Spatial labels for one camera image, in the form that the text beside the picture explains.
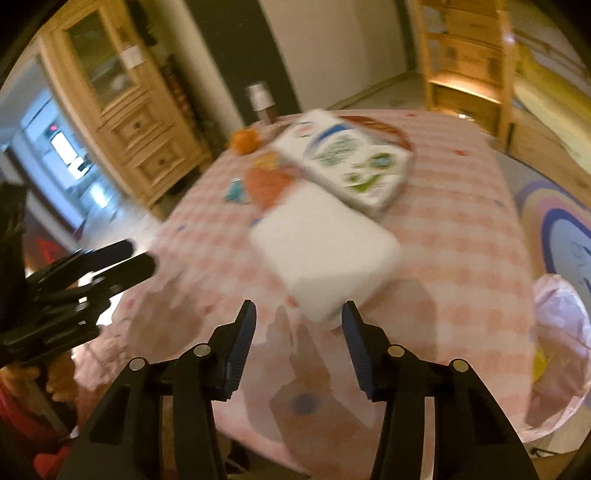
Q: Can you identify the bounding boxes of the yellow fuzzy item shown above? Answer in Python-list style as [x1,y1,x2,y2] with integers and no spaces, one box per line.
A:
[0,357,77,402]

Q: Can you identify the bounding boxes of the cream quilt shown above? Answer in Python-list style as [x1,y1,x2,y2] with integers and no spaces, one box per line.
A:
[512,74,591,137]

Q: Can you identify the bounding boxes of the orange tangerine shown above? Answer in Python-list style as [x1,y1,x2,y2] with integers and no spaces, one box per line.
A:
[231,128,262,155]

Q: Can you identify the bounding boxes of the white green medicine box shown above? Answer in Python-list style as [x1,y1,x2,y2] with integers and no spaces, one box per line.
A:
[272,109,416,217]

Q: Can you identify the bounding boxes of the pink checkered tablecloth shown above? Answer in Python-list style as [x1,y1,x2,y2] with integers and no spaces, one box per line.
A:
[74,108,539,478]

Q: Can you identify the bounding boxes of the wooden bunk bed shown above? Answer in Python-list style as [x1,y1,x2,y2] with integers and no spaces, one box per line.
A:
[503,28,591,195]

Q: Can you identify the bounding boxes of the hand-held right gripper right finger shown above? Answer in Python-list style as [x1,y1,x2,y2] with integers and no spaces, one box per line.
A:
[342,300,539,480]

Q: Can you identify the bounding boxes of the white spray bottle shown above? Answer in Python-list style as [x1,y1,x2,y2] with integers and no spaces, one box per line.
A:
[247,82,278,125]

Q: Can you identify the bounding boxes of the white patterned paper bag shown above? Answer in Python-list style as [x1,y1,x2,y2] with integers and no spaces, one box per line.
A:
[247,164,402,329]

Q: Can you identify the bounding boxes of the pink plastic trash bag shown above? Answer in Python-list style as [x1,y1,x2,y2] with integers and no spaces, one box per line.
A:
[524,273,591,430]

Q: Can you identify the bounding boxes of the purple rainbow rug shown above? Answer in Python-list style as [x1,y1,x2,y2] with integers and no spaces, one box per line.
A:
[494,152,591,296]

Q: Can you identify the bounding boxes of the wooden stair drawers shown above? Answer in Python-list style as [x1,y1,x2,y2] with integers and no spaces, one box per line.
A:
[411,0,520,153]

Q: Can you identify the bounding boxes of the red garment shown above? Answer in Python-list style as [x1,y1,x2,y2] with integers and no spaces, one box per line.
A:
[0,383,72,480]

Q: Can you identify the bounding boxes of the brown edged paper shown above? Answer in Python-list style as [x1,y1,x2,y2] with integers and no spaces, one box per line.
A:
[341,114,417,155]

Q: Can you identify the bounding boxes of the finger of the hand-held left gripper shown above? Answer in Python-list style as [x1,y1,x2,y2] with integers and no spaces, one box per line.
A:
[28,239,134,289]
[34,253,158,324]

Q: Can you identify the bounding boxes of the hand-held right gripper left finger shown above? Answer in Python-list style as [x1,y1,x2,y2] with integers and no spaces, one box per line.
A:
[58,300,257,480]

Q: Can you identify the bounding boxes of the dark wardrobe panel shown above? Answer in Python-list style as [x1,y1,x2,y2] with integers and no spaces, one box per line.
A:
[185,0,301,121]

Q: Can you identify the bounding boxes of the small teal scrap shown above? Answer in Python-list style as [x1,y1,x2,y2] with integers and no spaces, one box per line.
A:
[225,179,251,205]

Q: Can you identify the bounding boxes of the white paper tag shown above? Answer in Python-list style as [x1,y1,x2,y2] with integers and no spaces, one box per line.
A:
[121,46,146,70]

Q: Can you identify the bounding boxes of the wooden glass-door cabinet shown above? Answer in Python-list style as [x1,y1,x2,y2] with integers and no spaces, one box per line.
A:
[39,0,213,208]

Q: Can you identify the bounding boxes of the yellow blanket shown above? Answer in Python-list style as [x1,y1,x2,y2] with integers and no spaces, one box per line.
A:
[522,46,591,107]

